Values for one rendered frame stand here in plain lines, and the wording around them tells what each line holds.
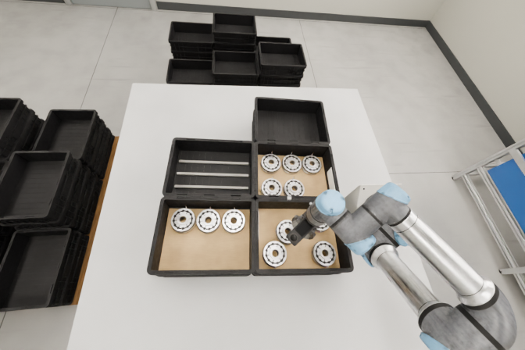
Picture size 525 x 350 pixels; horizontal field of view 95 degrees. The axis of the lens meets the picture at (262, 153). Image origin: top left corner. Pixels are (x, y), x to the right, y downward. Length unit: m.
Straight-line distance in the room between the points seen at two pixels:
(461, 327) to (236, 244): 0.76
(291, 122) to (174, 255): 0.92
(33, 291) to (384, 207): 1.85
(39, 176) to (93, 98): 1.18
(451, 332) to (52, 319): 2.07
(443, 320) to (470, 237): 1.96
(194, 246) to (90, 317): 0.49
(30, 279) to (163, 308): 0.96
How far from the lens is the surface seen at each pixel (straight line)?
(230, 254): 1.13
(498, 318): 0.92
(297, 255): 1.16
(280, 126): 1.42
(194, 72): 2.52
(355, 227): 0.74
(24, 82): 3.37
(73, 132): 2.20
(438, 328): 0.94
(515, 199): 2.71
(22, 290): 2.03
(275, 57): 2.39
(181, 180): 1.24
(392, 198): 0.74
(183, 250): 1.15
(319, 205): 0.73
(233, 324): 1.26
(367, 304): 1.40
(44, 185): 1.92
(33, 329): 2.28
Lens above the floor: 1.95
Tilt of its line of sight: 59 degrees down
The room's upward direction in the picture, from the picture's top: 13 degrees clockwise
